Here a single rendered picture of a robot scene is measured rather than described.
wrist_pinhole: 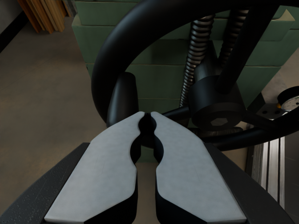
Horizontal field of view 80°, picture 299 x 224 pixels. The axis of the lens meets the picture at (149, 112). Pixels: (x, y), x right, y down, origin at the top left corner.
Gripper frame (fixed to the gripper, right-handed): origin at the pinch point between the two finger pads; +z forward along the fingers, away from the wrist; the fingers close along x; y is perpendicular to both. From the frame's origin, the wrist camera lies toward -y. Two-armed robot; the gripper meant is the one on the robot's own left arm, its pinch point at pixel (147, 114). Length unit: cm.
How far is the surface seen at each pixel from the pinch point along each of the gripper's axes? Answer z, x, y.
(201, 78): 11.0, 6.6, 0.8
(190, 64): 13.8, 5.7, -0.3
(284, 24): 13.2, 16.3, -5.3
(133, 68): 29.4, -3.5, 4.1
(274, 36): 14.0, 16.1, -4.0
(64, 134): 78, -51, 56
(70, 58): 136, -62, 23
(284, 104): 26.2, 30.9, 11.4
